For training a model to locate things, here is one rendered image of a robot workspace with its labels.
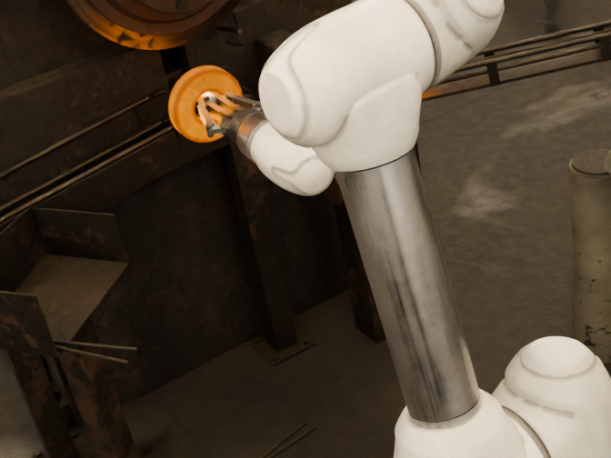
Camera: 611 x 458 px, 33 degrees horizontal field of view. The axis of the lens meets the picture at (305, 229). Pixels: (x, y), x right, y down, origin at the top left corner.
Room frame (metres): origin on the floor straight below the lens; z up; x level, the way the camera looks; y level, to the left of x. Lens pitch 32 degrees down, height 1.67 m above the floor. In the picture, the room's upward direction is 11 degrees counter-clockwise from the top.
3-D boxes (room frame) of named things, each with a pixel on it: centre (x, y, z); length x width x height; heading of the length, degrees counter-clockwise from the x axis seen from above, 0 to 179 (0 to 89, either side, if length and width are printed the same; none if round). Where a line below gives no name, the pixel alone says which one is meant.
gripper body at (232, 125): (1.76, 0.08, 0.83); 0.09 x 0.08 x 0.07; 26
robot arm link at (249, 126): (1.69, 0.04, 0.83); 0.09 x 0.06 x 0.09; 116
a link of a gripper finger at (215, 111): (1.81, 0.12, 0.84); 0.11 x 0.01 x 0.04; 28
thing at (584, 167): (1.90, -0.64, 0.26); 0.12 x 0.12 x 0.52
